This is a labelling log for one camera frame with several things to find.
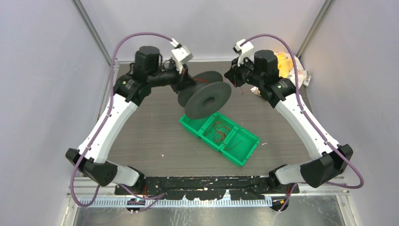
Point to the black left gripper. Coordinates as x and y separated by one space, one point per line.
183 79

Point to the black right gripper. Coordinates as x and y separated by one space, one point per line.
235 71

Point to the black cable spool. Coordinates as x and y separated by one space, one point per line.
207 97

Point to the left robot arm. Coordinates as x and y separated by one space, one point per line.
148 71

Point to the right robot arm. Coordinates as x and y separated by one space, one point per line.
325 152

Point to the green plastic bin left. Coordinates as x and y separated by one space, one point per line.
195 127

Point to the green plastic bin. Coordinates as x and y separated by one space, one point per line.
195 127
218 129
239 146

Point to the green plastic bin middle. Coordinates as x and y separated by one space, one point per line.
218 129

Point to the crumpled yellow patterned cloth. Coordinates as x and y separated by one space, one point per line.
286 69

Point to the green plastic bin right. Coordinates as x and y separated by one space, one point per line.
239 146

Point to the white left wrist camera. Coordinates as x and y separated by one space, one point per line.
180 55

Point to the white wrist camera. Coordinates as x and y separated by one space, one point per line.
180 55
244 49

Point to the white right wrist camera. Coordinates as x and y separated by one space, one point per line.
244 49

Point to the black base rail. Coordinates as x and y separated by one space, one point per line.
205 187

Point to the slotted aluminium cable duct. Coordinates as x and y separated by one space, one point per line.
119 202

